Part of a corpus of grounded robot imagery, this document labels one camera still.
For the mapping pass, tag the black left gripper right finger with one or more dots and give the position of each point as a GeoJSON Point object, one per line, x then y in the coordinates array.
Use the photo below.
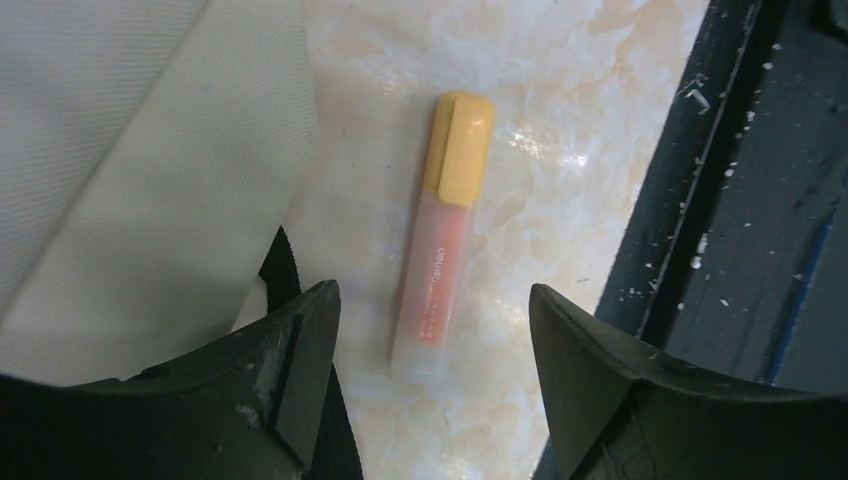
{"type": "Point", "coordinates": [619, 408]}

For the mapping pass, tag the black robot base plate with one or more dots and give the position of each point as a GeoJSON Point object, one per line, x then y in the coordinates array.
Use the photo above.
{"type": "Point", "coordinates": [735, 256]}

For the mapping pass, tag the cream canvas backpack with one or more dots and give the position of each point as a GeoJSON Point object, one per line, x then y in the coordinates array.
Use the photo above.
{"type": "Point", "coordinates": [149, 151]}

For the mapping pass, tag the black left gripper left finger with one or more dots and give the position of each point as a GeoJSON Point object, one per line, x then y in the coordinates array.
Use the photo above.
{"type": "Point", "coordinates": [260, 403]}

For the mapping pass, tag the orange pink highlighter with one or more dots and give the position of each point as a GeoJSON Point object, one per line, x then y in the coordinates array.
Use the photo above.
{"type": "Point", "coordinates": [453, 180]}

